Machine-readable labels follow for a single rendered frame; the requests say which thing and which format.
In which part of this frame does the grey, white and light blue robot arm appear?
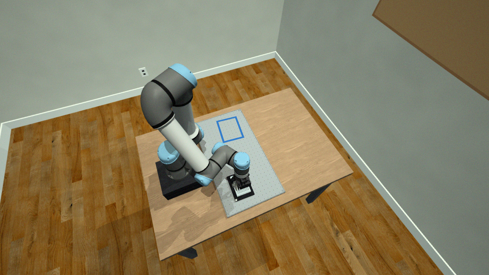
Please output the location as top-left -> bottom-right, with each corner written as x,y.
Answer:
141,63 -> 250,186

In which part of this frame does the black rectangular frame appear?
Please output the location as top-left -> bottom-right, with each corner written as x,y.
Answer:
227,174 -> 254,202

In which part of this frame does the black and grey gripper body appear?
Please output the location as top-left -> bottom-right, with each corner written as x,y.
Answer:
233,174 -> 251,190

